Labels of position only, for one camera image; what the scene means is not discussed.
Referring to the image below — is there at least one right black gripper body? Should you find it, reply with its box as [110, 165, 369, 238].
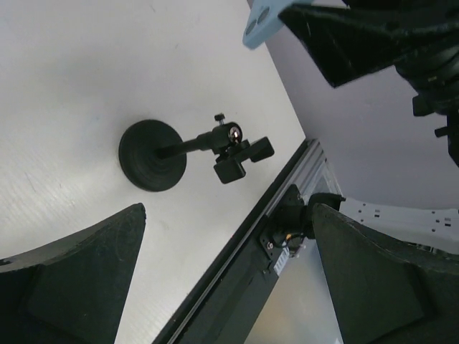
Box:
[344, 1, 458, 163]

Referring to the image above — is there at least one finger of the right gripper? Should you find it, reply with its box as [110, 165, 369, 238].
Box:
[278, 2, 397, 88]

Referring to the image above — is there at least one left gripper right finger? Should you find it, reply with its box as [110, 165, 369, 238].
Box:
[312, 204, 458, 343]

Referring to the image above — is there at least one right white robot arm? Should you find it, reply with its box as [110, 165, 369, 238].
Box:
[278, 1, 458, 255]

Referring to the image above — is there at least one black phone stand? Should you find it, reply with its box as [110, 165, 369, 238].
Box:
[118, 113, 275, 192]

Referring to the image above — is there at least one phone blue case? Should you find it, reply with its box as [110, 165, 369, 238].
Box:
[242, 0, 313, 49]

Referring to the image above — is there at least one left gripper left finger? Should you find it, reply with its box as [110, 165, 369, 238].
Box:
[1, 204, 146, 343]

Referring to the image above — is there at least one right white cable duct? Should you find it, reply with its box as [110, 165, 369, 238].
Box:
[273, 247, 290, 276]

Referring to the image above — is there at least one aluminium rail profile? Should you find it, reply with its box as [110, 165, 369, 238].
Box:
[154, 140, 326, 343]

